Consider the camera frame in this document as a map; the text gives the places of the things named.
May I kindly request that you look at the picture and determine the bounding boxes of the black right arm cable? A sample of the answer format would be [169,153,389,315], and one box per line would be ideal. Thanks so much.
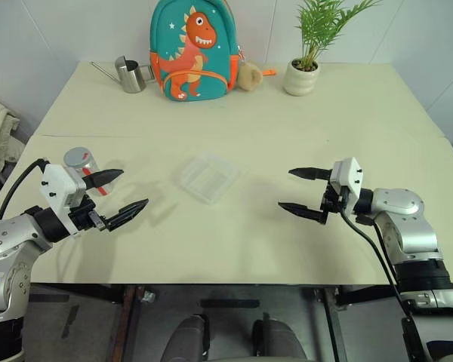
[338,210,428,362]

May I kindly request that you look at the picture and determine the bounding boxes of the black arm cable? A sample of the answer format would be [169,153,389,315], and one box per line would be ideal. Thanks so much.
[0,158,48,222]
[338,210,428,362]

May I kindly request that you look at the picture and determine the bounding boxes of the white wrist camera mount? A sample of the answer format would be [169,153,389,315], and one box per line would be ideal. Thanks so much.
[39,163,88,238]
[329,156,363,204]

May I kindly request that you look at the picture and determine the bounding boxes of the beige plush keychain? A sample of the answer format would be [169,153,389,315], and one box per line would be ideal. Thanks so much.
[236,59,264,92]

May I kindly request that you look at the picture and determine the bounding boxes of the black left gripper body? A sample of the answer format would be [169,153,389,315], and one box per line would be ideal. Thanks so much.
[68,192,109,232]

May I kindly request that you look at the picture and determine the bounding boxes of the clear plastic jar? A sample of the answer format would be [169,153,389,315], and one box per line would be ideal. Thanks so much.
[62,146,116,198]

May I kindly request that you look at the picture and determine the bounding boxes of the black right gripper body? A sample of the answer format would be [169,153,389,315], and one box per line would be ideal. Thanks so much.
[319,179,351,217]

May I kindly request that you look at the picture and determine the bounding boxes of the white ribbed plant pot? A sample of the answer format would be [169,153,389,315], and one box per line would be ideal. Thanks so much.
[283,57,320,97]

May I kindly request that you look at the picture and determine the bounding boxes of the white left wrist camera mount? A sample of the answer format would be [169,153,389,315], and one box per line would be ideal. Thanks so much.
[39,163,88,238]

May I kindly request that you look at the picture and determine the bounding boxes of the teal dinosaur backpack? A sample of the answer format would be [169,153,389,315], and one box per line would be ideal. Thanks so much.
[148,0,241,103]

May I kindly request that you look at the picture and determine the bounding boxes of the black table frame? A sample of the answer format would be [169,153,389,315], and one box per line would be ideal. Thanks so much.
[29,282,401,362]

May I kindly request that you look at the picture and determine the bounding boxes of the green potted plant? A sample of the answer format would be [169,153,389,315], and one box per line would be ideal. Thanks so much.
[291,0,384,72]

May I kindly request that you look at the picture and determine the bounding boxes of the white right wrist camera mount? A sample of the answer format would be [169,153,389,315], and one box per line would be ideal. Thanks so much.
[329,156,363,204]

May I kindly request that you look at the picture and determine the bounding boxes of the silver metal watering can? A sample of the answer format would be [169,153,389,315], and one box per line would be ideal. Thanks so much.
[90,54,156,94]

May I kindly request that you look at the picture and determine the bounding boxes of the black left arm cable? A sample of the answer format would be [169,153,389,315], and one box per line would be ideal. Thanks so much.
[0,158,48,222]

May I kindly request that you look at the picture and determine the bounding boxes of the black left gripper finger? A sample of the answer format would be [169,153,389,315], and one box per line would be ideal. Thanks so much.
[105,198,149,232]
[83,168,125,189]

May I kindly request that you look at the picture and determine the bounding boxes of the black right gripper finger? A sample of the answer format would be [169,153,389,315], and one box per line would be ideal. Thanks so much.
[277,201,328,225]
[288,167,334,183]

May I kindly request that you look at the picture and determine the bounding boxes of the clear plastic container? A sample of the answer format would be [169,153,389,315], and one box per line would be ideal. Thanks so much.
[174,152,242,206]

